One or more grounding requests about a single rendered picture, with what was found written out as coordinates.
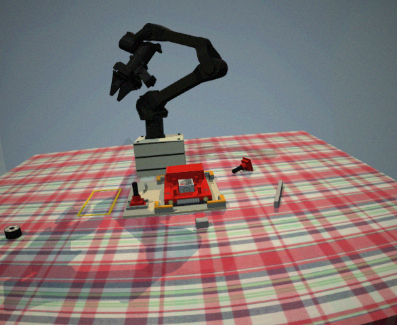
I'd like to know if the beige flat base plate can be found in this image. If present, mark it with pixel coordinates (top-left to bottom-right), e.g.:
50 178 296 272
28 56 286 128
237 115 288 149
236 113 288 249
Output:
122 171 226 219

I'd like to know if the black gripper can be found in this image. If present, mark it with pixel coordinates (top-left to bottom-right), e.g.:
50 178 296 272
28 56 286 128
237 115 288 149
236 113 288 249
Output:
109 53 148 102

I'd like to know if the small black toy tyre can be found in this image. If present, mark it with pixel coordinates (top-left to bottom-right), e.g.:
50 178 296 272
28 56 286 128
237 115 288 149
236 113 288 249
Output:
4 225 22 240

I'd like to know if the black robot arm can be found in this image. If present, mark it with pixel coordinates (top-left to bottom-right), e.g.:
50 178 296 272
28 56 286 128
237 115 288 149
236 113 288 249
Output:
119 23 228 139

